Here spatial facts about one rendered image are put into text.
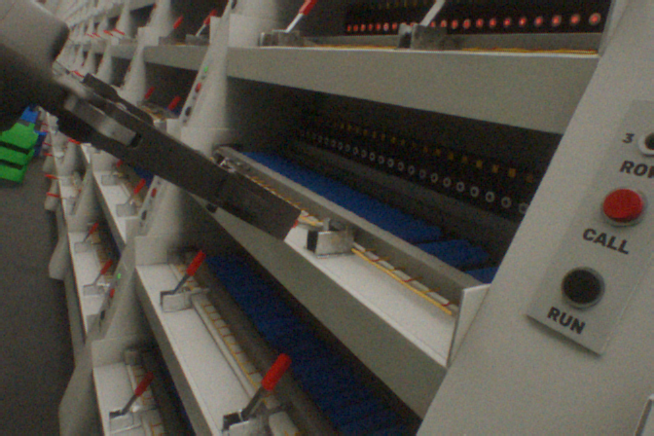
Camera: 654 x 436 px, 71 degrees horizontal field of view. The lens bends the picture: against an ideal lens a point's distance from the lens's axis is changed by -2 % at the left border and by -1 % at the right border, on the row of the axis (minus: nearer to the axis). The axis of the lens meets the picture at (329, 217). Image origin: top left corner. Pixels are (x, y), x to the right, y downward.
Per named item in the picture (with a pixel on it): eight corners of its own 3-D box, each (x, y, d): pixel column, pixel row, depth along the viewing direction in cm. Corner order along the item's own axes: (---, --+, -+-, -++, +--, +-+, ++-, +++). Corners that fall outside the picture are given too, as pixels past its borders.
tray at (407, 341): (433, 432, 28) (465, 291, 25) (179, 184, 76) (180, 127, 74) (607, 359, 39) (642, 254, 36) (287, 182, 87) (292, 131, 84)
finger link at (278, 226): (231, 167, 35) (234, 169, 34) (298, 208, 39) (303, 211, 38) (209, 201, 35) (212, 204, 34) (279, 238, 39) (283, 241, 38)
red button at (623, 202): (630, 224, 21) (646, 193, 21) (596, 214, 22) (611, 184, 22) (637, 231, 22) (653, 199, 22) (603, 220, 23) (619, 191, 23)
